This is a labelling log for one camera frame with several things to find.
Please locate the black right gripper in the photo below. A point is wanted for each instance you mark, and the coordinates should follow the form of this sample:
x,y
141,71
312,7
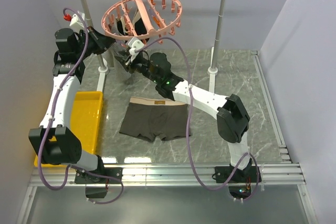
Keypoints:
x,y
129,64

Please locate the dark grey boxer briefs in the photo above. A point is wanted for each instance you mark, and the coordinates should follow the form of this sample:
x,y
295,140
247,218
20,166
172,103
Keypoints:
x,y
148,119

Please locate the yellow plastic tray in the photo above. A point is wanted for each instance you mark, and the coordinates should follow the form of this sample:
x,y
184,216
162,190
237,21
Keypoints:
x,y
86,124

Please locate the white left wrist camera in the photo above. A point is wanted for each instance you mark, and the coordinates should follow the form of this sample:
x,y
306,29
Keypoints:
x,y
75,22

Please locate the aluminium table edge rail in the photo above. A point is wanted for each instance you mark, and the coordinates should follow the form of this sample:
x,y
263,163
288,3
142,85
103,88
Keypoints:
x,y
180,174

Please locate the aluminium right side rail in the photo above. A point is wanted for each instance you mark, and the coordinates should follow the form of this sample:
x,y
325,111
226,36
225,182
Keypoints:
x,y
284,153

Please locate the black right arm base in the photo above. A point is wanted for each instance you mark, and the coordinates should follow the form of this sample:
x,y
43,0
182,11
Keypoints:
x,y
243,183

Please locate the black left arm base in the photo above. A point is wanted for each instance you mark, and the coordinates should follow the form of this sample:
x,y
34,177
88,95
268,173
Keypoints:
x,y
97,186

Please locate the black hanging underwear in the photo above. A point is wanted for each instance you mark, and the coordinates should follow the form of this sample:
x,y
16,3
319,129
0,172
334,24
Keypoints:
x,y
139,26

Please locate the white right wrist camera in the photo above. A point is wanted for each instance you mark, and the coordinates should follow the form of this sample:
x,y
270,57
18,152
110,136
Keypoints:
x,y
135,45

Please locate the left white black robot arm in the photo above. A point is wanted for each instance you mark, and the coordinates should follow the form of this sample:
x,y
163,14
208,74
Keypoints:
x,y
67,73

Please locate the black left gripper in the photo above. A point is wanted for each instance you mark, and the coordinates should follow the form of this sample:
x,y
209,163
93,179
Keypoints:
x,y
102,41

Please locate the pink round clip hanger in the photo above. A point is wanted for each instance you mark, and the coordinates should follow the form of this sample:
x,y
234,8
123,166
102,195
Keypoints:
x,y
160,17

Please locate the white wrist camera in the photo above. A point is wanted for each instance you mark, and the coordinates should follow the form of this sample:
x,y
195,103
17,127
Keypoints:
x,y
135,45
75,22

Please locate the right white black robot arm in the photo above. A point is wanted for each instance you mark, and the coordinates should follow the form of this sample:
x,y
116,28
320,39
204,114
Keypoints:
x,y
230,113

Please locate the grey striped underwear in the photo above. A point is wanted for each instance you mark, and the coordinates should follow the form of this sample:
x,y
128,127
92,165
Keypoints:
x,y
117,47

